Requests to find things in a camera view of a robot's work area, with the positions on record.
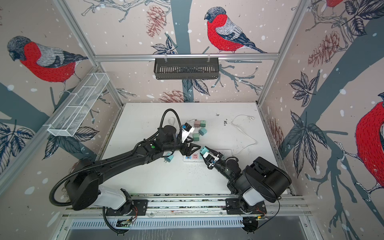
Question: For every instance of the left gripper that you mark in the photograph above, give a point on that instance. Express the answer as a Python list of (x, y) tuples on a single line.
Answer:
[(185, 151)]

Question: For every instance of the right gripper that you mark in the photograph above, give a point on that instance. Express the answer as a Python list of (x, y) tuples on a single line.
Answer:
[(218, 153)]

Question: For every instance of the long white power strip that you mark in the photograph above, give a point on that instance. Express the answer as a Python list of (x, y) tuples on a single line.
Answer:
[(197, 158)]

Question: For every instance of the teal plug adapter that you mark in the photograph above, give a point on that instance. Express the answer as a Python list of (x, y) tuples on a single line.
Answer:
[(203, 131), (204, 150), (168, 158)]

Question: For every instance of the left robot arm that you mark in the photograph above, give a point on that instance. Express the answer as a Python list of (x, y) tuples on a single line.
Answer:
[(84, 187)]

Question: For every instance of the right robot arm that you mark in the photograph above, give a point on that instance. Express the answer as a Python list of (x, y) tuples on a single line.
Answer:
[(261, 181)]

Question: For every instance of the brown plug adapter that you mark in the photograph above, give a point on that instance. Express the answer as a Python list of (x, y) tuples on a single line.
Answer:
[(197, 123)]

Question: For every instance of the white mesh shelf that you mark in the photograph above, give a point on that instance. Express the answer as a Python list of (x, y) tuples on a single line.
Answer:
[(81, 102)]

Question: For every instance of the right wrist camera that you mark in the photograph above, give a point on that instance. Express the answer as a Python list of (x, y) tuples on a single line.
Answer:
[(212, 160)]

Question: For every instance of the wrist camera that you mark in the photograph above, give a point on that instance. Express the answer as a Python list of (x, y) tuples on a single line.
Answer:
[(187, 129), (212, 160)]

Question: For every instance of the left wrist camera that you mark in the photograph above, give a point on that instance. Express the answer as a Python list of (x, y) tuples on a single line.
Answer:
[(187, 129)]

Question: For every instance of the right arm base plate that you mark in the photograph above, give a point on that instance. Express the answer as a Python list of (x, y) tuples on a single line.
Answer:
[(235, 206)]

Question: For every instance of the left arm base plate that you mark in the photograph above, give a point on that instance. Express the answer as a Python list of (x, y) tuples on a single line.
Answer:
[(130, 208)]

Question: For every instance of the black wire basket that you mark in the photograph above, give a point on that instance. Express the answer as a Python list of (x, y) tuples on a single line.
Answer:
[(186, 68)]

